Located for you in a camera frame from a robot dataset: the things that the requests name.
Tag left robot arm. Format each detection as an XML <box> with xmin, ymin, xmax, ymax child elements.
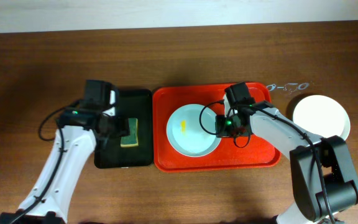
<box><xmin>0</xmin><ymin>80</ymin><xmax>129</xmax><ymax>223</ymax></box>

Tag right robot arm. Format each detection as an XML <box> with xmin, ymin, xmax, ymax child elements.
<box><xmin>215</xmin><ymin>83</ymin><xmax>358</xmax><ymax>223</ymax></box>

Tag light blue plate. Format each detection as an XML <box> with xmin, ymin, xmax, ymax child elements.
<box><xmin>166</xmin><ymin>104</ymin><xmax>221</xmax><ymax>157</ymax></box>

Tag red plastic tray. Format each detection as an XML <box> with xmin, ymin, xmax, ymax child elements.
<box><xmin>152</xmin><ymin>83</ymin><xmax>281</xmax><ymax>172</ymax></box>

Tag black plastic tray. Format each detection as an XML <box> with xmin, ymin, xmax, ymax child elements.
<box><xmin>94</xmin><ymin>89</ymin><xmax>154</xmax><ymax>169</ymax></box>

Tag green yellow sponge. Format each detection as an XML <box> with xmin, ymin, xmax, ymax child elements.
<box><xmin>120</xmin><ymin>118</ymin><xmax>139</xmax><ymax>147</ymax></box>

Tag white plate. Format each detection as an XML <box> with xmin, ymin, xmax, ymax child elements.
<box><xmin>292</xmin><ymin>95</ymin><xmax>351</xmax><ymax>140</ymax></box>

